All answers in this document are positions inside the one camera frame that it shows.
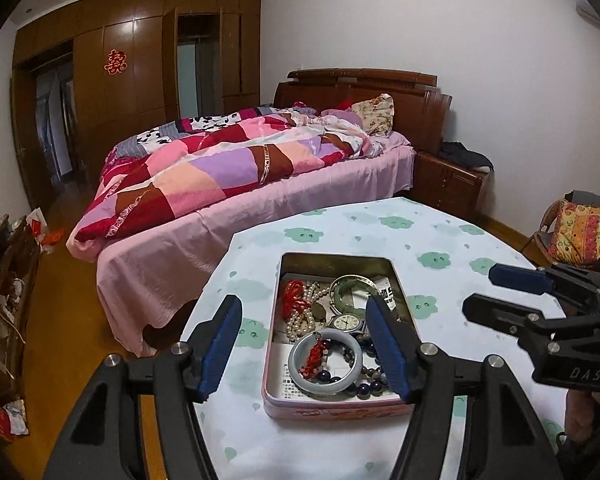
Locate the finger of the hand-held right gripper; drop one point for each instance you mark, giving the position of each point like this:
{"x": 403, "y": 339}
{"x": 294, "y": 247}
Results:
{"x": 495, "y": 312}
{"x": 517, "y": 276}

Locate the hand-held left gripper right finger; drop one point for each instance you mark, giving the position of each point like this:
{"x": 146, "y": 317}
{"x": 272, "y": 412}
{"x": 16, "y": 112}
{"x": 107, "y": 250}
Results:
{"x": 387, "y": 355}

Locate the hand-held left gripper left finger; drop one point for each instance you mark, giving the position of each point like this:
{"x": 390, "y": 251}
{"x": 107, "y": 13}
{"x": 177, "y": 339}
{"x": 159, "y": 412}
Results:
{"x": 220, "y": 350}

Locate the silver wristwatch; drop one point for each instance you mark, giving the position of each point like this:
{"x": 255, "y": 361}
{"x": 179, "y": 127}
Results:
{"x": 347, "y": 322}

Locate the pale jade bangle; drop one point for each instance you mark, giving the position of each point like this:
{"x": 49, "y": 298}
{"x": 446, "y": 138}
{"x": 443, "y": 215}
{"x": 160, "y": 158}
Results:
{"x": 296, "y": 365}

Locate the pink metal tin box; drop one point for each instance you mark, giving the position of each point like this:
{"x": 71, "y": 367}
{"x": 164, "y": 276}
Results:
{"x": 330, "y": 411}

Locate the person's right forearm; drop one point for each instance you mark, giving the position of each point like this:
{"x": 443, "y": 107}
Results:
{"x": 590, "y": 460}

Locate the person's right hand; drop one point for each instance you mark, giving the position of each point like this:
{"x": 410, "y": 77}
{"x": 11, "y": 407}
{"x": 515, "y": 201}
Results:
{"x": 582, "y": 415}

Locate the wicker chair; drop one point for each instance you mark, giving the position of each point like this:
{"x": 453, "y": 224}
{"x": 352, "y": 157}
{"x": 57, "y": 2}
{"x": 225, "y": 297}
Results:
{"x": 542, "y": 240}

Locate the dark green jade bangle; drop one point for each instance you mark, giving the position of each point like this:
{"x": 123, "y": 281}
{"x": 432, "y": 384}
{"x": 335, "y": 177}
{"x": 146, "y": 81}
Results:
{"x": 340, "y": 300}

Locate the colourful patterned cushion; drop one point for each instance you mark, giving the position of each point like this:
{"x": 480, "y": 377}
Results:
{"x": 582, "y": 232}

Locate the wooden nightstand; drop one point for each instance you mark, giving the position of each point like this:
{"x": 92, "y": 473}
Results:
{"x": 445, "y": 180}

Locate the bed with pink sheet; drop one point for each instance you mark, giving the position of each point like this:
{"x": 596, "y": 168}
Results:
{"x": 205, "y": 230}

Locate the dark clothes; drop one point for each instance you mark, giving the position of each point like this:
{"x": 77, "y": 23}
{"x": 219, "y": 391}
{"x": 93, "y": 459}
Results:
{"x": 465, "y": 155}

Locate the patchwork quilt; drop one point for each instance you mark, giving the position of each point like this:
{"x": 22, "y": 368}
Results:
{"x": 205, "y": 170}

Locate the wooden headboard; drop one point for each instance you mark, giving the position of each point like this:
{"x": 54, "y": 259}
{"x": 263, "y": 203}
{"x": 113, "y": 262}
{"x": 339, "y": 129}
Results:
{"x": 420, "y": 110}

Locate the floral pillow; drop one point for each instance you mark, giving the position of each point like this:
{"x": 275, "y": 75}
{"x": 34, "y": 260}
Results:
{"x": 375, "y": 112}

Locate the red and white paper bag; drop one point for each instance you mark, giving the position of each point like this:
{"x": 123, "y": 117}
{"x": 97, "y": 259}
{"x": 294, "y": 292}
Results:
{"x": 36, "y": 225}

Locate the low wooden cabinet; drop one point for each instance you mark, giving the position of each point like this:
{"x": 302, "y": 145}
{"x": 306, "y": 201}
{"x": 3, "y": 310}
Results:
{"x": 10, "y": 270}

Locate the white floral blanket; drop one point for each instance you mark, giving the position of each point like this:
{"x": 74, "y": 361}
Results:
{"x": 340, "y": 135}

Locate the cow-print blanket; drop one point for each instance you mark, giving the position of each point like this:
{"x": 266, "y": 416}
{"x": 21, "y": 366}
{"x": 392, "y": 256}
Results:
{"x": 205, "y": 122}

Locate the white air conditioner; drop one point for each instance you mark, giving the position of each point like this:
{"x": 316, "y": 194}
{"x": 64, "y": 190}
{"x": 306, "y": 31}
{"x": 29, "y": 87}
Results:
{"x": 592, "y": 15}

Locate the wooden wardrobe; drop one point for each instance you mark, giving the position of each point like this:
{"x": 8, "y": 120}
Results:
{"x": 130, "y": 85}

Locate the red paper-cut decoration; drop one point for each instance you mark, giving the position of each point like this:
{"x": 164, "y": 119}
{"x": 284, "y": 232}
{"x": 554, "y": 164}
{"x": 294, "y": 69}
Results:
{"x": 113, "y": 62}

